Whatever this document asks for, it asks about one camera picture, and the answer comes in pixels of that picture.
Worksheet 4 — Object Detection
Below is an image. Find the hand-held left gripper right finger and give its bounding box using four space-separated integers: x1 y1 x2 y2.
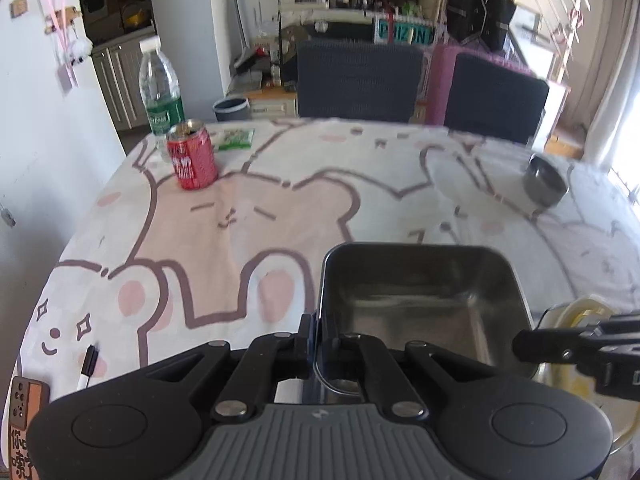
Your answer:
320 332 506 421

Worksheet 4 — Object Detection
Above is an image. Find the green lettered sign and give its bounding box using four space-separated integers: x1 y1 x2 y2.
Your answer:
372 14 435 47

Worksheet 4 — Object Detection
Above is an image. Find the hanging black clothing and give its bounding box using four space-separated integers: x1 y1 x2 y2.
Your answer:
446 0 520 54

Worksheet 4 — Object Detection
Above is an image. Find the white plush toy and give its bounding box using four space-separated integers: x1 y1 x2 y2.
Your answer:
67 35 94 67

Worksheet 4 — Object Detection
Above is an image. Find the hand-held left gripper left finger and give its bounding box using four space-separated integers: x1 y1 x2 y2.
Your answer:
144 312 321 423

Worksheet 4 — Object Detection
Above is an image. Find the green snack packet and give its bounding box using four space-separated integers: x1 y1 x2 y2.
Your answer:
215 128 256 151

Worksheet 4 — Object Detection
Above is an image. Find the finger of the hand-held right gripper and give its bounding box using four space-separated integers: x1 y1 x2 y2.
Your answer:
512 328 602 367
580 312 640 337

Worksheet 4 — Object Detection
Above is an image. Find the red drink can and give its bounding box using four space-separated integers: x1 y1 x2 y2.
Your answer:
165 118 220 192

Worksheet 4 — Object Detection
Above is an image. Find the small round steel bowl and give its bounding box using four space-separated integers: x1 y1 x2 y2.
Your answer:
522 153 571 209

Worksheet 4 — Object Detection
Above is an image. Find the phone in orange case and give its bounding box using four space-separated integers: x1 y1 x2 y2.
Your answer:
7 375 52 480

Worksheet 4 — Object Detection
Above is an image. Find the square steel tray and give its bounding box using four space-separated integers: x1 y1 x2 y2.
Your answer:
312 241 540 397

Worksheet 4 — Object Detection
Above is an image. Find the grey waste bin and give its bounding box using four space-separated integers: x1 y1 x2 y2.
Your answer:
213 97 250 123

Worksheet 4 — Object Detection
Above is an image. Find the clear plastic water bottle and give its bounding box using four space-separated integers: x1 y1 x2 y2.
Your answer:
138 36 186 162

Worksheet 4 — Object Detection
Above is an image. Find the dark grey chair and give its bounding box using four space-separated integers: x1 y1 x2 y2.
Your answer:
296 39 426 124
443 52 551 146

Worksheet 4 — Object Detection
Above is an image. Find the black marker pen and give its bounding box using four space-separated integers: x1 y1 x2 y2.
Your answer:
76 344 100 392

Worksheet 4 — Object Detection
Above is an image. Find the kitchen cabinet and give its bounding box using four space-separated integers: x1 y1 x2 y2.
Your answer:
91 34 160 132

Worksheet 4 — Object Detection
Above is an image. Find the beige curtain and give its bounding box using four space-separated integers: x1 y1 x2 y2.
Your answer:
560 0 640 171

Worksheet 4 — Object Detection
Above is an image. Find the pink fabric panel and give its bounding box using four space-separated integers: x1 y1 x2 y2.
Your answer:
424 44 482 127

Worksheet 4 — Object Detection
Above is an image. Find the printed bear tablecloth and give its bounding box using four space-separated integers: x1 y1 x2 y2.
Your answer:
14 116 640 413

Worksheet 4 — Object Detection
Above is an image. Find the glass bowl with handles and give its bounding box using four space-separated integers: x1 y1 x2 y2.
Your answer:
534 294 640 463

